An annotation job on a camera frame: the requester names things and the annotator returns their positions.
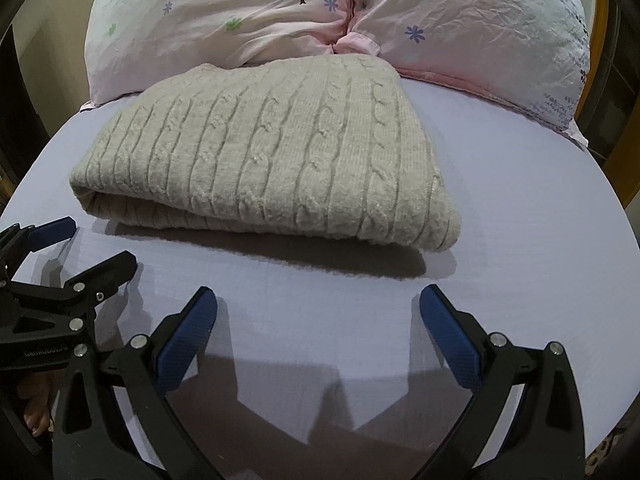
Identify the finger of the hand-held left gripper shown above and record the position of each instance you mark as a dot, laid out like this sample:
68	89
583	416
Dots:
107	269
50	232

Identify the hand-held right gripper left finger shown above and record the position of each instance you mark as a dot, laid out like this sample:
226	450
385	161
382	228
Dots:
184	342

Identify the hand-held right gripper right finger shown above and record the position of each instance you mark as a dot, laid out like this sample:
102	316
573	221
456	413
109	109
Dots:
452	342

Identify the person's left hand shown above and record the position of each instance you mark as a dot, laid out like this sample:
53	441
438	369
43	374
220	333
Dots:
36	405

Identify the lavender bed sheet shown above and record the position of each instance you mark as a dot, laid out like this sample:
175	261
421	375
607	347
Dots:
525	240

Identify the patterned floor rug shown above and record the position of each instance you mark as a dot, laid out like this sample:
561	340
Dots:
607	449

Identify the pink floral pillow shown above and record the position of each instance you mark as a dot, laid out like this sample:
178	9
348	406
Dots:
200	25
475	30

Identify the wooden bed frame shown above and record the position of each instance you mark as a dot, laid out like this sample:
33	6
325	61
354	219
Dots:
602	35

